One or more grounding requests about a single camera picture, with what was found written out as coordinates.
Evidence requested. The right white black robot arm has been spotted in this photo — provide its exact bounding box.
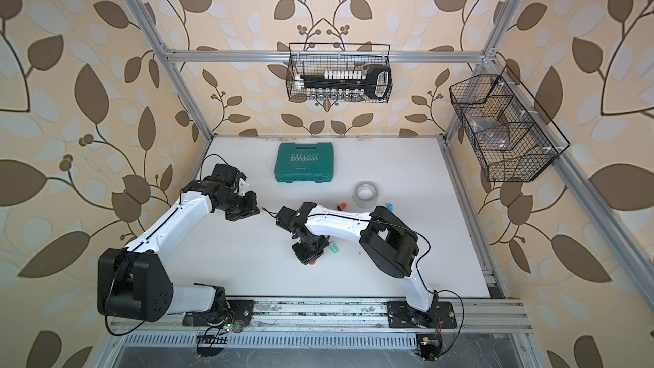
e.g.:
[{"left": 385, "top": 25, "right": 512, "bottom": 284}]
[{"left": 272, "top": 202, "right": 459, "bottom": 332}]

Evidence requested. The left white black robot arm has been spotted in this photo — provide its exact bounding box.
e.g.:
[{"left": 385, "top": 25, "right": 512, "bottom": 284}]
[{"left": 97, "top": 180, "right": 260, "bottom": 325}]

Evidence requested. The clear tape roll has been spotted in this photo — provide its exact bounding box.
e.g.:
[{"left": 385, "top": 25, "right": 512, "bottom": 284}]
[{"left": 353, "top": 182, "right": 379, "bottom": 209}]

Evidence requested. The green plastic tool case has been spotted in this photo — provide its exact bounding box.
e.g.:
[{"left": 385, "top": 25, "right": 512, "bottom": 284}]
[{"left": 274, "top": 142, "right": 335, "bottom": 183}]

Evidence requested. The black white tool in basket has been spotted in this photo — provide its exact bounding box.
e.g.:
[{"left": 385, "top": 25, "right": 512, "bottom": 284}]
[{"left": 287, "top": 65, "right": 393, "bottom": 102}]

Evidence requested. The plastic bag in basket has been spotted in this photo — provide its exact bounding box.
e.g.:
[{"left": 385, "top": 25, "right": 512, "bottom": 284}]
[{"left": 465, "top": 109, "right": 510, "bottom": 150}]

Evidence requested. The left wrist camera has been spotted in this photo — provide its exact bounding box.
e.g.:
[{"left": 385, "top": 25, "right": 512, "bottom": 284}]
[{"left": 209, "top": 164, "right": 247, "bottom": 191}]

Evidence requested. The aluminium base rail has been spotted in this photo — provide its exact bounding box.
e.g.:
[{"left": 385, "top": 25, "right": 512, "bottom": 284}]
[{"left": 114, "top": 297, "right": 533, "bottom": 350}]

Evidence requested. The centre black wire basket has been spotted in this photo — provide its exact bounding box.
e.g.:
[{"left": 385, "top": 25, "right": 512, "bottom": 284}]
[{"left": 285, "top": 42, "right": 393, "bottom": 103}]

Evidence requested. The black wire basket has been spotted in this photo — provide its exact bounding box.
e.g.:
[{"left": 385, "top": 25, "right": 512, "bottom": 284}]
[
  {"left": 449, "top": 66, "right": 570, "bottom": 182},
  {"left": 285, "top": 42, "right": 393, "bottom": 103}
]

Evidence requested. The right black wire basket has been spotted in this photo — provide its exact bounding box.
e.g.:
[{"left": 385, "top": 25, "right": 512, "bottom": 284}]
[{"left": 449, "top": 66, "right": 570, "bottom": 182}]

